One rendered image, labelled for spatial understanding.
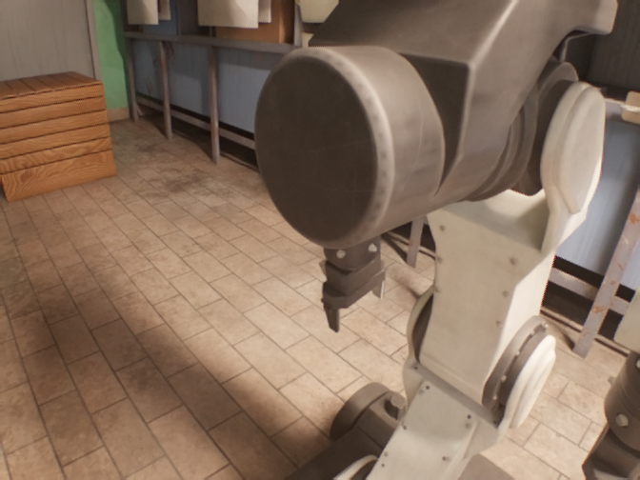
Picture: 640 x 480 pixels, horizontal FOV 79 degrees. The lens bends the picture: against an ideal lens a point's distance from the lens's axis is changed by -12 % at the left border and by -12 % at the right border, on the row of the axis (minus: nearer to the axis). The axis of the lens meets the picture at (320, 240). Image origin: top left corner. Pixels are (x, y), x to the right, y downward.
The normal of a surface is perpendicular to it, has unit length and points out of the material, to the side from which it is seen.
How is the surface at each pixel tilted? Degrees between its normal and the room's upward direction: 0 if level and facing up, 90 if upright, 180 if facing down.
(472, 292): 100
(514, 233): 35
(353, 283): 90
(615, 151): 90
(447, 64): 90
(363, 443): 0
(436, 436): 60
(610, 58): 90
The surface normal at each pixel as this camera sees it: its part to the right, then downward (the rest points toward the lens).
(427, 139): 0.64, 0.11
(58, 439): 0.04, -0.87
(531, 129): -0.07, 0.37
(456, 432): -0.63, -0.18
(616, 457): -0.74, 0.46
